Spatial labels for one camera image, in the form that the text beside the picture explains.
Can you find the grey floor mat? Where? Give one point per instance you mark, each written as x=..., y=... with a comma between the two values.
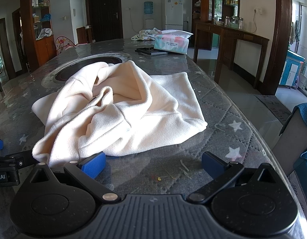
x=275, y=107

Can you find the blue water bottle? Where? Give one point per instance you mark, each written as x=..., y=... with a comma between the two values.
x=148, y=8

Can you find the cream fleece garment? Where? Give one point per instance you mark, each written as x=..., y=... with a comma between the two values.
x=133, y=109

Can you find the white wall outlet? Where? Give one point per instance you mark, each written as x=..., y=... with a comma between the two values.
x=258, y=10

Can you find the light blue cabinet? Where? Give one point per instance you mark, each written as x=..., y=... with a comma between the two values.
x=290, y=72

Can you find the brown wooden shelf cabinet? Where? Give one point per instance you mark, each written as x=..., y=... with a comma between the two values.
x=45, y=47

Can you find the dark wooden entrance door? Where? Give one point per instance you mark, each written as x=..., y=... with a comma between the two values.
x=103, y=15

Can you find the glass jar with metal lid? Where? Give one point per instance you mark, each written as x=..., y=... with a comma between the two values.
x=240, y=23
x=227, y=21

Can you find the hanging cloth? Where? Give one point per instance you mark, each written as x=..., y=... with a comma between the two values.
x=296, y=31

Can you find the white refrigerator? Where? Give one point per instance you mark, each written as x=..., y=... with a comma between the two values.
x=173, y=15

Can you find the crumpled patterned cloth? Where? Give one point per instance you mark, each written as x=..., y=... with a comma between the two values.
x=146, y=34

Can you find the pastel tissue pack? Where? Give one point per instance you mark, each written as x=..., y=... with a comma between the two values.
x=171, y=44

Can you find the blue sofa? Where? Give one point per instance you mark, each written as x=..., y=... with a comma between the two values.
x=305, y=114

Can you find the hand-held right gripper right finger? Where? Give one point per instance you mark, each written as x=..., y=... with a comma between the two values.
x=213, y=165

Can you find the grey quilted star table cover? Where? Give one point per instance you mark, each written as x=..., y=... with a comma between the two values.
x=230, y=109

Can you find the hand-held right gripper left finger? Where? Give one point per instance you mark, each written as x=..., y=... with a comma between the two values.
x=93, y=165

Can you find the low wooden cabinet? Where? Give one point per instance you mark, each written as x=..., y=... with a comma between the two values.
x=81, y=34

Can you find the dark wooden console table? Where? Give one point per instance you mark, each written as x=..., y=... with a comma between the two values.
x=228, y=42

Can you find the round black table hob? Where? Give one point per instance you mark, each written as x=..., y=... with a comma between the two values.
x=81, y=66

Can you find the pink play tent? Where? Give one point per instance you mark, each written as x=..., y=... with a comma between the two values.
x=62, y=43

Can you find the dark wooden doorway frame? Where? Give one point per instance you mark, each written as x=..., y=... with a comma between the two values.
x=280, y=42

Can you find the white water dispenser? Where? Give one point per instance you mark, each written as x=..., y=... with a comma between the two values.
x=148, y=22

